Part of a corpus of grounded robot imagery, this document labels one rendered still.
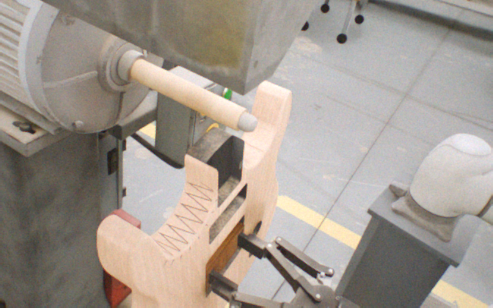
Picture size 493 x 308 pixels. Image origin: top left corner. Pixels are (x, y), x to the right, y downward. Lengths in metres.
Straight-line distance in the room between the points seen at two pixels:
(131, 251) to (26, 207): 0.55
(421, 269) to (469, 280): 1.00
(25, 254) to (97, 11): 0.71
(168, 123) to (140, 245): 0.57
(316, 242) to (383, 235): 0.80
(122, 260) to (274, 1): 0.26
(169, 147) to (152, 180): 1.33
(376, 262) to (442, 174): 0.38
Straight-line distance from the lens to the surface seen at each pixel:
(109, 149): 1.08
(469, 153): 1.28
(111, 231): 0.42
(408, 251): 1.41
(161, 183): 2.28
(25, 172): 0.88
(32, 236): 1.00
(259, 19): 0.32
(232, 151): 0.53
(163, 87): 0.61
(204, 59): 0.36
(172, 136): 0.96
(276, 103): 0.59
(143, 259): 0.43
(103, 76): 0.64
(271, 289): 1.94
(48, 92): 0.62
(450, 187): 1.31
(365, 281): 1.57
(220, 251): 0.63
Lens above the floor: 1.56
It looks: 37 degrees down
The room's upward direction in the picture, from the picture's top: 12 degrees clockwise
